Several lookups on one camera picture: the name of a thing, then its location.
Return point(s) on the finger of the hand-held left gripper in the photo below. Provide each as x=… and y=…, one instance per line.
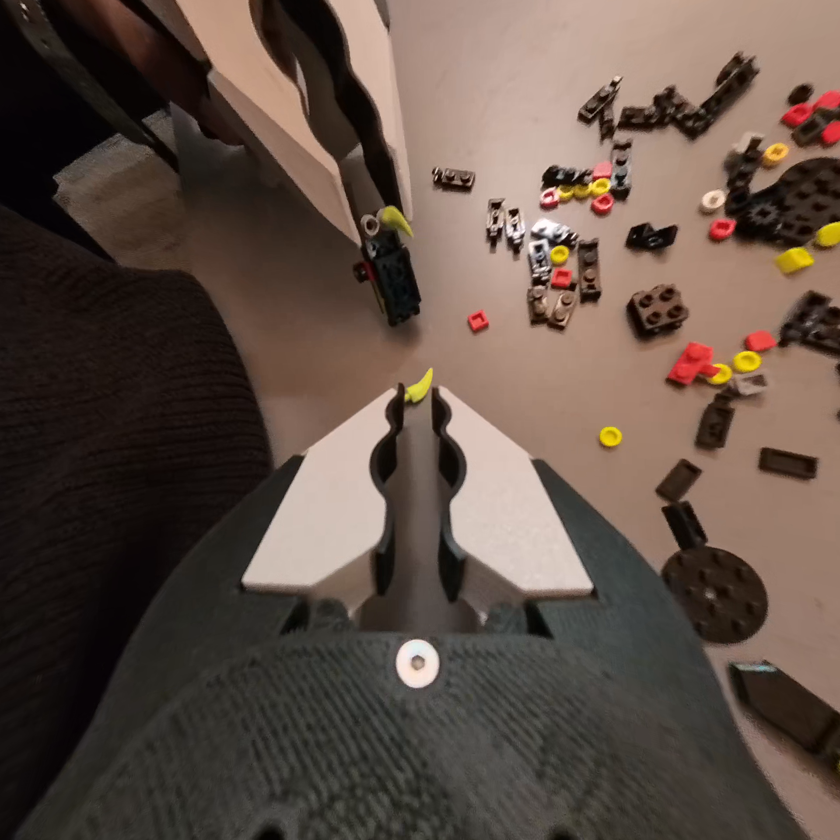
x=256, y=98
x=394, y=98

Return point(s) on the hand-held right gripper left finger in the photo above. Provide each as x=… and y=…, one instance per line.
x=321, y=518

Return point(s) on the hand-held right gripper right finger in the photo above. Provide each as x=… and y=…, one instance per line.
x=518, y=518

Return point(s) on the lime lego horn piece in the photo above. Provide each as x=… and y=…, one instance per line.
x=420, y=388
x=396, y=220

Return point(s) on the black lego head assembly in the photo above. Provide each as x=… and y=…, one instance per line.
x=397, y=275

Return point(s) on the dark brown lego hinge plate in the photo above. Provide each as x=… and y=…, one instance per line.
x=453, y=178

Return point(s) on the yellow round lego stud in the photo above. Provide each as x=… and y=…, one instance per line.
x=610, y=437

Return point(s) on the small red square lego tile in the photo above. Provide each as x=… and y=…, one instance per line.
x=478, y=320

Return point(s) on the small black round lego plate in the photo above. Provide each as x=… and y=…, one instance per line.
x=715, y=594

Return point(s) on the black square lego brick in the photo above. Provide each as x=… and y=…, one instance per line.
x=656, y=310

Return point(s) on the pile of loose lego pieces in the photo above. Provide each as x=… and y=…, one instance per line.
x=589, y=266

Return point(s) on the red yellow black lego snake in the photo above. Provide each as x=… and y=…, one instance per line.
x=781, y=709

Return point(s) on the large black round lego plate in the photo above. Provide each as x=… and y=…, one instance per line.
x=807, y=197

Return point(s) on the person's left hand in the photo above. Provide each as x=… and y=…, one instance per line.
x=174, y=72

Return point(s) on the person's black knit sweater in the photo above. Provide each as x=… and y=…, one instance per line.
x=98, y=426

